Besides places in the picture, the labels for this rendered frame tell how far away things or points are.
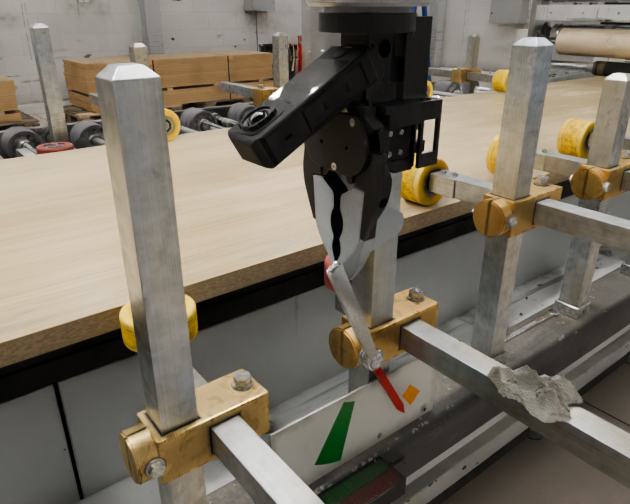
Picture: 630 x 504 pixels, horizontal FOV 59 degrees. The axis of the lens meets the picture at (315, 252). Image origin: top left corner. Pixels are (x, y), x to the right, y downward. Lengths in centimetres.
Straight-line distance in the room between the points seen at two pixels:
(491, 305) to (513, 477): 98
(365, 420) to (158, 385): 29
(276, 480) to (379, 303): 23
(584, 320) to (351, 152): 74
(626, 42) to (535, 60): 222
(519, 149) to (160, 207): 48
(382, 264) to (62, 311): 35
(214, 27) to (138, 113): 823
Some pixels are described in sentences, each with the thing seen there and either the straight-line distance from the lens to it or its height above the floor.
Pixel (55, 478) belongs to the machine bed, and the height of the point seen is 67.
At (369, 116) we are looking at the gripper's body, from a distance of 41.
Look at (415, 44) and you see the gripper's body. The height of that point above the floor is 118.
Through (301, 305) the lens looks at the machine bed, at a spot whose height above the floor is 78.
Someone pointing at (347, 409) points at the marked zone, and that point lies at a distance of 66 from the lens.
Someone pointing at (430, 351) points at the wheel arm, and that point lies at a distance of 64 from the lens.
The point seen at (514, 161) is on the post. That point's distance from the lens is 76.
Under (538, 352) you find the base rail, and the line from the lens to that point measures 96.
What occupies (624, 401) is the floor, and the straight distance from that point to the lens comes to 217.
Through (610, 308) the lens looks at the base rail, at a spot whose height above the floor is 70.
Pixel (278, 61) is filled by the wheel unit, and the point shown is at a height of 105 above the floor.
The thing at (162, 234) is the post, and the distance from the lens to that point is 44.
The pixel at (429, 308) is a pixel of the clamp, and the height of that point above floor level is 87.
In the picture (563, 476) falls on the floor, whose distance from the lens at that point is 181.
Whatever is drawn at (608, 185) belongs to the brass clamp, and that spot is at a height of 95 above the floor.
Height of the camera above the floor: 120
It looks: 24 degrees down
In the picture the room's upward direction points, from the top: straight up
